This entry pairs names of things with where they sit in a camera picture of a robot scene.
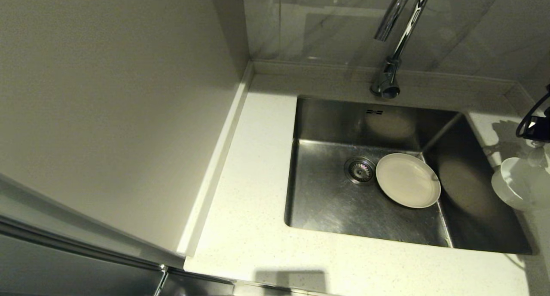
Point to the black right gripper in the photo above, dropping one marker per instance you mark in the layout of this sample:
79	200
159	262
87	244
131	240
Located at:
539	130

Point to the white ceramic bowl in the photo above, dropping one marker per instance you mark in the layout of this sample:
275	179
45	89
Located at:
511	184

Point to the cream round plate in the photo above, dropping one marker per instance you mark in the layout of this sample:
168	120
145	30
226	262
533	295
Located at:
408	181

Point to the stainless steel sink basin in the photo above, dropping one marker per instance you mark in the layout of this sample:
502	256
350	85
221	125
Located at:
335	210

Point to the chrome gooseneck faucet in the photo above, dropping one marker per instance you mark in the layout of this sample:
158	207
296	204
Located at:
384	83

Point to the round metal drain strainer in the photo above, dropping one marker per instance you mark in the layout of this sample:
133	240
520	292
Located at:
360	170

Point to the beige tall cabinet side panel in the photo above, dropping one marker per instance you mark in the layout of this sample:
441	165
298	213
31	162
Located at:
107	115

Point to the grey glossy cabinet front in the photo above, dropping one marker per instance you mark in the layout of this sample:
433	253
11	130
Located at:
64	266

